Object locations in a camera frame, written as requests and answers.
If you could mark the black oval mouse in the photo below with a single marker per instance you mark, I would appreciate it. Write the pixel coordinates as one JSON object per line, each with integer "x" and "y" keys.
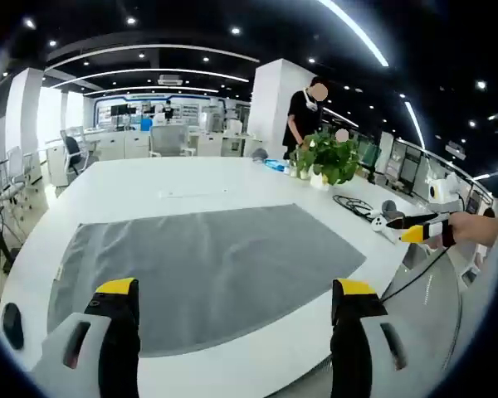
{"x": 12, "y": 325}

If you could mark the ceiling air conditioner unit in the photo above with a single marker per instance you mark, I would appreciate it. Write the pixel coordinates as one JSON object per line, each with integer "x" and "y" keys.
{"x": 171, "y": 79}

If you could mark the grey mesh-back office chair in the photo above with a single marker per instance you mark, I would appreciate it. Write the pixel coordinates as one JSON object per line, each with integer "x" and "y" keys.
{"x": 170, "y": 141}

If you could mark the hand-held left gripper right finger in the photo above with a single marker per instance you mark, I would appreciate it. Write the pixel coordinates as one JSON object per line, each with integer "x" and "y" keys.
{"x": 357, "y": 331}

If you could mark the white handheld controller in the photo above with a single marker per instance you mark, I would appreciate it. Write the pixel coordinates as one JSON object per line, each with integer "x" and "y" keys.
{"x": 379, "y": 224}

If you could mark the black office chair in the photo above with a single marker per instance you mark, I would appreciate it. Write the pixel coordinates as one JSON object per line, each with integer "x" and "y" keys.
{"x": 71, "y": 149}

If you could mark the white table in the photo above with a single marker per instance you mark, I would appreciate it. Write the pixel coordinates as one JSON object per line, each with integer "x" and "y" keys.
{"x": 149, "y": 178}

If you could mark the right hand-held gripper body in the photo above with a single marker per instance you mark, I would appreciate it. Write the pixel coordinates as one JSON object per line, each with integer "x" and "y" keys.
{"x": 448, "y": 195}

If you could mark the blue packet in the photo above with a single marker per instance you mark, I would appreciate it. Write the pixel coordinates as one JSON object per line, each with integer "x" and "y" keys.
{"x": 276, "y": 165}

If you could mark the grey rounded cap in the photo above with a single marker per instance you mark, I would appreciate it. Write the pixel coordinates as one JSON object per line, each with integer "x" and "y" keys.
{"x": 260, "y": 154}

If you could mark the grey towel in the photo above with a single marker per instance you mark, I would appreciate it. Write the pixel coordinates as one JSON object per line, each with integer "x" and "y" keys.
{"x": 216, "y": 265}

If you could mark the white frame chair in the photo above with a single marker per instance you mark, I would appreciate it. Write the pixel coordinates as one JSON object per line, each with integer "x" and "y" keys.
{"x": 14, "y": 159}

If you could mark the green potted plant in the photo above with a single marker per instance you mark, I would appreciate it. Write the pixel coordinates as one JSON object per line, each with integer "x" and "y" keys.
{"x": 332, "y": 157}

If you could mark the person's right hand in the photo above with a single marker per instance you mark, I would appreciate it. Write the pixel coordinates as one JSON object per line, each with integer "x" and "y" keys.
{"x": 473, "y": 228}

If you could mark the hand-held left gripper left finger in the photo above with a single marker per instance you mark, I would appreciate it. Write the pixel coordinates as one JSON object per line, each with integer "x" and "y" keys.
{"x": 116, "y": 331}

